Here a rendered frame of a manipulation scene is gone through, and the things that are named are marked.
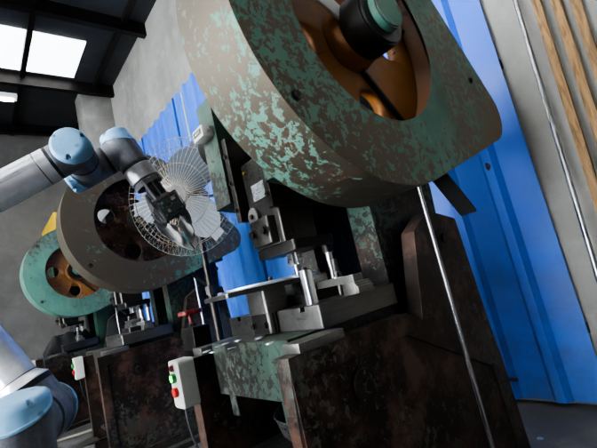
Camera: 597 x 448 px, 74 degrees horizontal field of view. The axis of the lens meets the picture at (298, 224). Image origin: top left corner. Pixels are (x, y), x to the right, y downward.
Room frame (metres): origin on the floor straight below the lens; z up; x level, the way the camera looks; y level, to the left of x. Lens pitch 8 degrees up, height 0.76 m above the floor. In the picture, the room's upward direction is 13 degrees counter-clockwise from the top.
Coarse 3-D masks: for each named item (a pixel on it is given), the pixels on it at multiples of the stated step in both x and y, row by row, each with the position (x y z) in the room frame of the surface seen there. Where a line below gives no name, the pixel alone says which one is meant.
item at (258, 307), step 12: (252, 288) 1.04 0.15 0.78; (264, 288) 1.07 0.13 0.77; (276, 288) 1.12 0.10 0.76; (204, 300) 1.09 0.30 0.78; (216, 300) 1.04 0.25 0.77; (252, 300) 1.13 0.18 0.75; (264, 300) 1.09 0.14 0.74; (276, 300) 1.11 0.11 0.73; (252, 312) 1.14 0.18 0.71; (264, 312) 1.10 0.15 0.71; (252, 324) 1.14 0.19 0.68; (264, 324) 1.09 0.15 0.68; (276, 324) 1.10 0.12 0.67
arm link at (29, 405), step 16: (0, 400) 0.77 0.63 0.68; (16, 400) 0.75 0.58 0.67; (32, 400) 0.75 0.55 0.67; (48, 400) 0.78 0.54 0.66; (0, 416) 0.72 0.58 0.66; (16, 416) 0.73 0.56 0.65; (32, 416) 0.74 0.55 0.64; (48, 416) 0.77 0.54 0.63; (64, 416) 0.86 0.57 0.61; (0, 432) 0.71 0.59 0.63; (16, 432) 0.72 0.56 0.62; (32, 432) 0.74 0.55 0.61; (48, 432) 0.77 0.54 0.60
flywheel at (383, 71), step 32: (320, 0) 0.82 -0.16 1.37; (352, 0) 0.82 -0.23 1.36; (384, 0) 0.83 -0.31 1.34; (320, 32) 0.88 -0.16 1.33; (352, 32) 0.85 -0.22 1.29; (384, 32) 0.85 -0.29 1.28; (416, 32) 1.10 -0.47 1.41; (352, 64) 0.91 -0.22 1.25; (384, 64) 1.03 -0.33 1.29; (416, 64) 1.12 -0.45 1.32; (352, 96) 0.92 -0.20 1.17; (416, 96) 1.11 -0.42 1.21
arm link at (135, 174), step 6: (144, 162) 0.96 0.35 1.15; (150, 162) 0.98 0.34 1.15; (132, 168) 0.95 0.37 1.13; (138, 168) 0.95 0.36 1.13; (144, 168) 0.96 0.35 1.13; (150, 168) 0.97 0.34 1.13; (126, 174) 0.96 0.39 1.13; (132, 174) 0.95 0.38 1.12; (138, 174) 0.95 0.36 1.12; (144, 174) 0.96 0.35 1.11; (150, 174) 0.97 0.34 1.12; (132, 180) 0.96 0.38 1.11; (138, 180) 0.96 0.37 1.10; (132, 186) 0.97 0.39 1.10
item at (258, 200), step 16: (256, 176) 1.18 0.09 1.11; (256, 192) 1.20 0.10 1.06; (256, 208) 1.21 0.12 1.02; (272, 208) 1.15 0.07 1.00; (288, 208) 1.15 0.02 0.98; (304, 208) 1.20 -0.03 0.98; (256, 224) 1.17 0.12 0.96; (272, 224) 1.14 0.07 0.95; (288, 224) 1.15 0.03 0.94; (304, 224) 1.19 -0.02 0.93; (256, 240) 1.19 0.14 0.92; (272, 240) 1.13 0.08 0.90; (288, 240) 1.14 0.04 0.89
